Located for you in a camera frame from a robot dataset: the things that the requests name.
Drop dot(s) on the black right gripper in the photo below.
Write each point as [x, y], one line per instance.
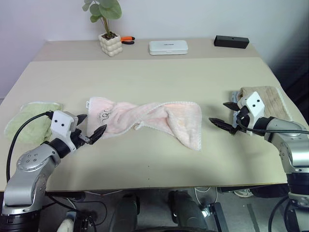
[242, 116]

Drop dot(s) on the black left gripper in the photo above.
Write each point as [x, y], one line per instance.
[78, 139]

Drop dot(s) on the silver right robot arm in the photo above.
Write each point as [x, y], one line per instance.
[297, 157]

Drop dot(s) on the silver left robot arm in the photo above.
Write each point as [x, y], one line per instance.
[26, 178]

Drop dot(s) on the beige brown folded towel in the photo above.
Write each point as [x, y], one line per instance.
[271, 99]

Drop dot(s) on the green towel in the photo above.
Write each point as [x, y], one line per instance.
[29, 128]

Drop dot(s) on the pink towel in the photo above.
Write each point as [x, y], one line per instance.
[149, 116]

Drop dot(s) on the black rectangular box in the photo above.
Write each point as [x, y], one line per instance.
[231, 41]

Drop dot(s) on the white sneaker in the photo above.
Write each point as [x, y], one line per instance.
[243, 192]

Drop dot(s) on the dark furniture piece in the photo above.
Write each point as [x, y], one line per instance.
[292, 70]

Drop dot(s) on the beige table mat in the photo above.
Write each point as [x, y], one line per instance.
[154, 79]

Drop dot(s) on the white bubble plant pot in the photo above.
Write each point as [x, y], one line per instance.
[111, 46]

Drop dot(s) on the white flat plastic case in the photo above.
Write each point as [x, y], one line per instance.
[168, 47]

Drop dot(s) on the orange black pliers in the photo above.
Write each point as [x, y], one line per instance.
[127, 38]

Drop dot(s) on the black table leg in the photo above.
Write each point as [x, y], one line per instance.
[218, 217]

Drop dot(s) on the dark rounded shape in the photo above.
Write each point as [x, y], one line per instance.
[186, 210]

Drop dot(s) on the green leafy plant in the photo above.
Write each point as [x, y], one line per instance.
[106, 9]

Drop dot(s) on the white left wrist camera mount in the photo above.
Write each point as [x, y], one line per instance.
[61, 125]

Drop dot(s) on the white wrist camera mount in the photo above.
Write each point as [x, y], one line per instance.
[61, 125]
[254, 106]

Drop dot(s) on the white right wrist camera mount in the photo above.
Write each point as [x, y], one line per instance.
[254, 106]

